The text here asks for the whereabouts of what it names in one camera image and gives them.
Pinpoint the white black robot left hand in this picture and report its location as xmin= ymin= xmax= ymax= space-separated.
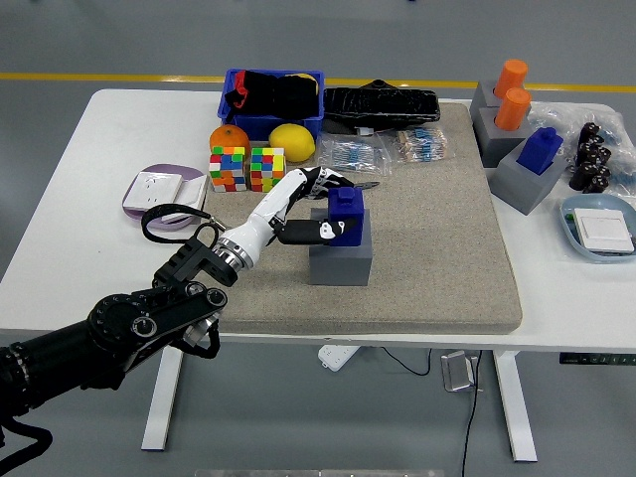
xmin=221 ymin=166 xmax=363 ymax=272

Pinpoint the blue square seal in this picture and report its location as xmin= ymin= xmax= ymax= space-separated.
xmin=516 ymin=127 xmax=564 ymax=176
xmin=326 ymin=186 xmax=368 ymax=248

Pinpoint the grey seal holder block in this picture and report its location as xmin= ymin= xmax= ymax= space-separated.
xmin=469 ymin=79 xmax=533 ymax=120
xmin=476 ymin=106 xmax=534 ymax=169
xmin=489 ymin=139 xmax=567 ymax=217
xmin=307 ymin=207 xmax=374 ymax=287

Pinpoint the orange cylindrical seal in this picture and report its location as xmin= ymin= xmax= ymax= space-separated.
xmin=494 ymin=87 xmax=532 ymax=131
xmin=492 ymin=59 xmax=530 ymax=98

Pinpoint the colourful puzzle cube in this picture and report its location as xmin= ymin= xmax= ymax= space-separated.
xmin=249 ymin=146 xmax=287 ymax=194
xmin=208 ymin=145 xmax=248 ymax=194

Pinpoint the yellow lemon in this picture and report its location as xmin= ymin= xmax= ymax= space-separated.
xmin=268 ymin=122 xmax=318 ymax=164

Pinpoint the blue plastic bin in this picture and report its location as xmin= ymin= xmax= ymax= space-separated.
xmin=217 ymin=68 xmax=326 ymax=142

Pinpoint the orange fruit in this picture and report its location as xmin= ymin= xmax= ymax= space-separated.
xmin=208 ymin=124 xmax=249 ymax=155

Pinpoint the clear bag of blue resistors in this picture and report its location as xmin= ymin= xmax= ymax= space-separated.
xmin=313 ymin=134 xmax=394 ymax=176

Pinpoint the purple tray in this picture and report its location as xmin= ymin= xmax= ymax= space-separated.
xmin=121 ymin=163 xmax=209 ymax=233

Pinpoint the black cloth with red trim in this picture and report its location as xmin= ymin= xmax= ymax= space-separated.
xmin=223 ymin=70 xmax=320 ymax=120

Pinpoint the grey-brown mat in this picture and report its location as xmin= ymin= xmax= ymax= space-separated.
xmin=186 ymin=102 xmax=524 ymax=335

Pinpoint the white power strip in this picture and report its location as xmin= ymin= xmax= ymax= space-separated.
xmin=317 ymin=343 xmax=360 ymax=372

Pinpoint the clear bag of mixed resistors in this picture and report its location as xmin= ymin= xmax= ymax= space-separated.
xmin=392 ymin=126 xmax=456 ymax=165

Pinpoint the white table leg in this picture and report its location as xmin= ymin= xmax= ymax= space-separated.
xmin=141 ymin=341 xmax=186 ymax=452
xmin=492 ymin=350 xmax=539 ymax=463

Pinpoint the silver metal foot pedal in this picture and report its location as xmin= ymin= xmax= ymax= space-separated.
xmin=440 ymin=350 xmax=481 ymax=394

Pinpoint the clear plastic bag of parts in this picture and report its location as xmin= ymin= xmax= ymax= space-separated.
xmin=527 ymin=101 xmax=636 ymax=193

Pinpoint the light blue tray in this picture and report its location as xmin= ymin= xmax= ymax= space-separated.
xmin=559 ymin=193 xmax=636 ymax=264

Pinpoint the black table control panel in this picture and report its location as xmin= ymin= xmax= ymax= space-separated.
xmin=558 ymin=352 xmax=636 ymax=367

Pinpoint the white wall switch panel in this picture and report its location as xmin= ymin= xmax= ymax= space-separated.
xmin=161 ymin=174 xmax=210 ymax=225
xmin=572 ymin=208 xmax=636 ymax=253

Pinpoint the white wall socket panel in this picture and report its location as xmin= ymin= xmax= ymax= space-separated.
xmin=122 ymin=171 xmax=186 ymax=214

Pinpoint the black power cable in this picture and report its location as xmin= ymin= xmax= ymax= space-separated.
xmin=460 ymin=350 xmax=484 ymax=477
xmin=380 ymin=346 xmax=433 ymax=377

